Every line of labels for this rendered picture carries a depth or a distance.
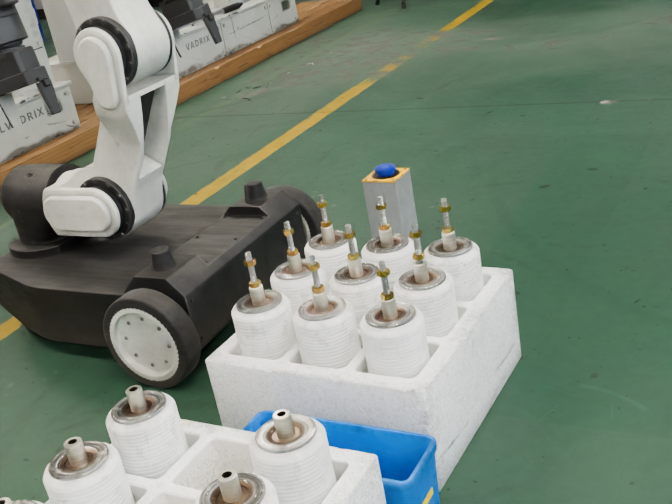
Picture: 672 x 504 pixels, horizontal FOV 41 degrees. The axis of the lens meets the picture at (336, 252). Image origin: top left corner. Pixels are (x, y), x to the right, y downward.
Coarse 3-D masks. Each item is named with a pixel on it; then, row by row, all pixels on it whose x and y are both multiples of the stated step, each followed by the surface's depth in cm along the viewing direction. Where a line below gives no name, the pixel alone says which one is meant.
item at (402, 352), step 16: (416, 320) 130; (368, 336) 131; (384, 336) 129; (400, 336) 129; (416, 336) 130; (368, 352) 132; (384, 352) 130; (400, 352) 130; (416, 352) 131; (368, 368) 135; (384, 368) 131; (400, 368) 131; (416, 368) 132
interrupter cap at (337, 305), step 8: (328, 296) 141; (336, 296) 141; (304, 304) 140; (312, 304) 140; (336, 304) 138; (344, 304) 138; (304, 312) 138; (312, 312) 138; (328, 312) 137; (336, 312) 136; (312, 320) 135; (320, 320) 135
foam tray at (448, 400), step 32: (512, 288) 156; (480, 320) 143; (512, 320) 157; (224, 352) 146; (288, 352) 142; (448, 352) 134; (480, 352) 144; (512, 352) 158; (224, 384) 145; (256, 384) 142; (288, 384) 138; (320, 384) 135; (352, 384) 132; (384, 384) 129; (416, 384) 128; (448, 384) 133; (480, 384) 145; (224, 416) 149; (320, 416) 138; (352, 416) 134; (384, 416) 131; (416, 416) 128; (448, 416) 134; (480, 416) 146; (448, 448) 135
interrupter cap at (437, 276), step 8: (408, 272) 144; (432, 272) 143; (440, 272) 142; (400, 280) 142; (408, 280) 142; (432, 280) 140; (440, 280) 139; (408, 288) 139; (416, 288) 138; (424, 288) 138
